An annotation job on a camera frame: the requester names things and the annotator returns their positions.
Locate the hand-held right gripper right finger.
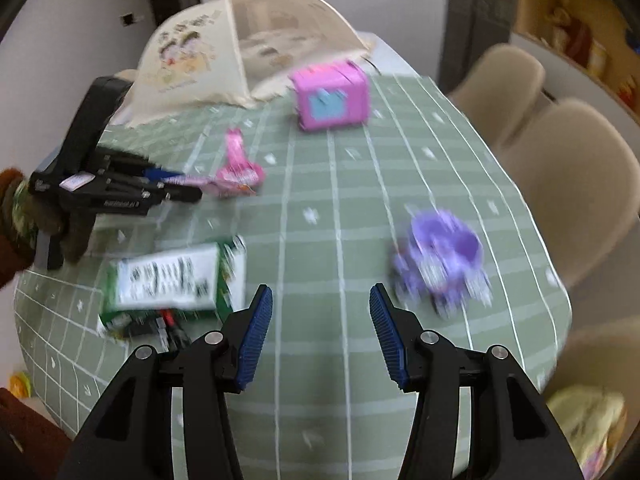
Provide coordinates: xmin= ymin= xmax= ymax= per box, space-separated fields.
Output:
xmin=368 ymin=283 xmax=586 ymax=480

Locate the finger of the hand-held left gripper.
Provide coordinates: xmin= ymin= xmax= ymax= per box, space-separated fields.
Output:
xmin=102 ymin=152 xmax=184 ymax=186
xmin=97 ymin=182 xmax=204 ymax=216

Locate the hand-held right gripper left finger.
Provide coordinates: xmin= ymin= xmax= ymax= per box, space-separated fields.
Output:
xmin=57 ymin=284 xmax=275 ymax=480

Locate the green white snack packet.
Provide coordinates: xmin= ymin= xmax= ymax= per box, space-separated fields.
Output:
xmin=97 ymin=236 xmax=249 ymax=339

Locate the dark small packet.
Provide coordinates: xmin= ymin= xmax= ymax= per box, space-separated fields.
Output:
xmin=150 ymin=309 xmax=194 ymax=351

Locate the pink snack wrapper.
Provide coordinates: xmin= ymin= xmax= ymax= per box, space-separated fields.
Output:
xmin=172 ymin=129 xmax=267 ymax=199

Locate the purple toy bin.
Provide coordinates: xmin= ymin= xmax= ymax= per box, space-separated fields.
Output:
xmin=392 ymin=207 xmax=494 ymax=317

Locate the person's left hand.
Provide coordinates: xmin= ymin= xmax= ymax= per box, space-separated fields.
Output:
xmin=30 ymin=195 xmax=97 ymax=264

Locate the beige mesh food cover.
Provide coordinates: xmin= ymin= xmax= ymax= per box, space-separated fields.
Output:
xmin=122 ymin=0 xmax=379 ymax=129

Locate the green checkered tablecloth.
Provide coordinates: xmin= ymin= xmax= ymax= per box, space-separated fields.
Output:
xmin=12 ymin=75 xmax=574 ymax=480

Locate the pink toy box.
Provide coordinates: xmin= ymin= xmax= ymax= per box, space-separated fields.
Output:
xmin=289 ymin=58 xmax=372 ymax=134

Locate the beige chair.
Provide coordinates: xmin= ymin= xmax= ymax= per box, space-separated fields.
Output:
xmin=446 ymin=42 xmax=547 ymax=153
xmin=500 ymin=98 xmax=637 ymax=292
xmin=542 ymin=317 xmax=640 ymax=466

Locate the yellow printed cloth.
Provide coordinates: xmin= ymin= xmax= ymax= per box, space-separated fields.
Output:
xmin=544 ymin=385 xmax=629 ymax=479

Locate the small yellow orange object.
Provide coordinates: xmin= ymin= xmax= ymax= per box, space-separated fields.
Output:
xmin=9 ymin=370 xmax=34 ymax=400

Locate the dark brown furniture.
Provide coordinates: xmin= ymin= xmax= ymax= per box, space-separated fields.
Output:
xmin=0 ymin=385 xmax=77 ymax=480

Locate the small red figurine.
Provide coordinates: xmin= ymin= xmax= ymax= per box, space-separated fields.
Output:
xmin=619 ymin=74 xmax=640 ymax=112

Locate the yellow can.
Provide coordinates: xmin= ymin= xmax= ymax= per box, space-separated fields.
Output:
xmin=587 ymin=40 xmax=614 ymax=77

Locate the red brown box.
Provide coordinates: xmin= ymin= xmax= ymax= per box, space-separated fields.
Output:
xmin=567 ymin=10 xmax=594 ymax=61

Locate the gold red figurine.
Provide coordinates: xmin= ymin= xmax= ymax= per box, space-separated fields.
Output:
xmin=547 ymin=0 xmax=576 ymax=54

